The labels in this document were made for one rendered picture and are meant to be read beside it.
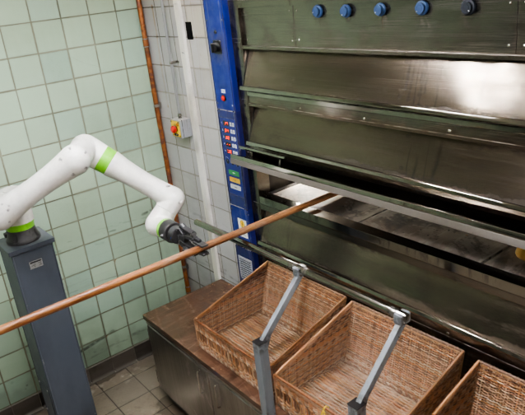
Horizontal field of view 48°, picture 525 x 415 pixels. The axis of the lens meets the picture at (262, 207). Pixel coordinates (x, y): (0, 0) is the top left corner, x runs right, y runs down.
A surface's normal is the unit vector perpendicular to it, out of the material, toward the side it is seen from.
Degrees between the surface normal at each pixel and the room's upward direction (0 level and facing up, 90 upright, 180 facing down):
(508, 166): 70
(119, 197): 90
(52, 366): 90
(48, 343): 90
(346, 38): 90
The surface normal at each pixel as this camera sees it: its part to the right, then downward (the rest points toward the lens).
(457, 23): -0.78, 0.30
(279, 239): -0.77, -0.03
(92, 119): 0.62, 0.23
